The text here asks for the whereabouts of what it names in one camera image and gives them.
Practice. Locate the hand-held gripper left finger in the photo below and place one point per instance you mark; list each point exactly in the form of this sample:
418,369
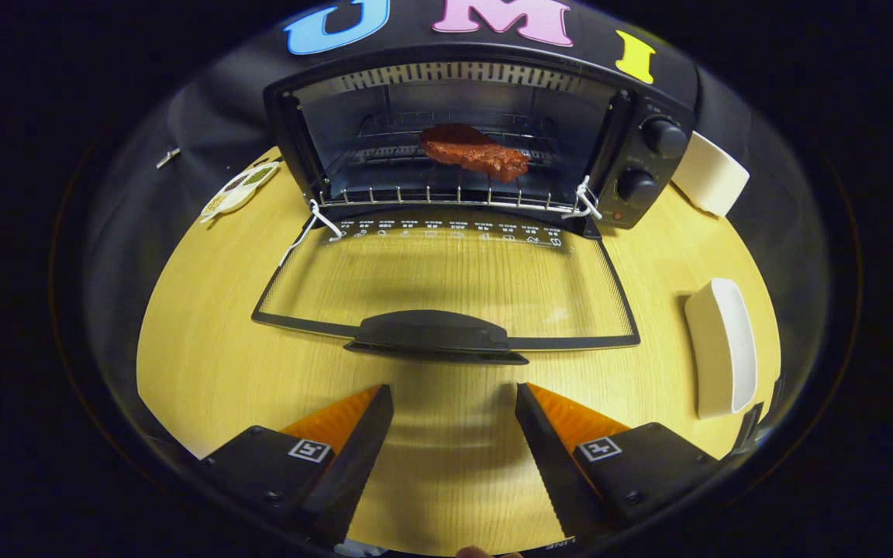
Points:
353,465

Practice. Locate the white bread toaster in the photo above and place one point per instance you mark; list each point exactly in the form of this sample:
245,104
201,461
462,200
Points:
710,174

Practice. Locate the white plastic tray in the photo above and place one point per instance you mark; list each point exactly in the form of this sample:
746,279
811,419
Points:
714,349

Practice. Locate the divided white spice dish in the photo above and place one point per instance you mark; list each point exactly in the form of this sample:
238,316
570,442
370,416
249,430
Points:
237,194

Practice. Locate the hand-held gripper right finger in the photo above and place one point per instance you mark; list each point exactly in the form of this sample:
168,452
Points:
559,473

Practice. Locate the red meat steak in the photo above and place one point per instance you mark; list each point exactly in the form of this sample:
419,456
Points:
477,155

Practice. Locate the silver cloth clip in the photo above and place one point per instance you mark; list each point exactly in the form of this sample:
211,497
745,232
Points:
168,158

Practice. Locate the black toaster oven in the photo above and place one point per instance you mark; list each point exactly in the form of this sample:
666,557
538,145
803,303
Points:
431,337

